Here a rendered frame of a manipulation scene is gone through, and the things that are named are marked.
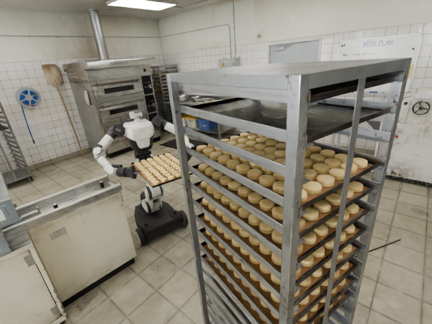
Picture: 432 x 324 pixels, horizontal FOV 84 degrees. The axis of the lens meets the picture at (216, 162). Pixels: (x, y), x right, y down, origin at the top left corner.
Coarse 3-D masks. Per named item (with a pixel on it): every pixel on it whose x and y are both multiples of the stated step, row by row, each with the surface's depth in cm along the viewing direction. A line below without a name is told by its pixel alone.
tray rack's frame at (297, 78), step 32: (256, 64) 114; (288, 64) 88; (320, 64) 71; (352, 64) 60; (384, 64) 60; (288, 96) 48; (288, 128) 50; (352, 128) 62; (384, 128) 76; (288, 160) 53; (352, 160) 67; (288, 192) 56; (288, 224) 59; (288, 256) 62; (288, 288) 66; (352, 288) 104; (288, 320) 72; (352, 320) 112
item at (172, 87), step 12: (168, 84) 95; (180, 108) 99; (180, 120) 100; (180, 132) 102; (180, 144) 103; (180, 156) 106; (180, 168) 110; (192, 204) 117; (192, 216) 119; (192, 228) 121; (192, 240) 125; (204, 288) 140; (204, 300) 143; (204, 312) 146
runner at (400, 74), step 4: (392, 72) 70; (396, 72) 69; (400, 72) 68; (404, 72) 68; (372, 76) 74; (376, 76) 74; (380, 76) 73; (384, 76) 72; (388, 76) 71; (400, 76) 68; (400, 80) 69
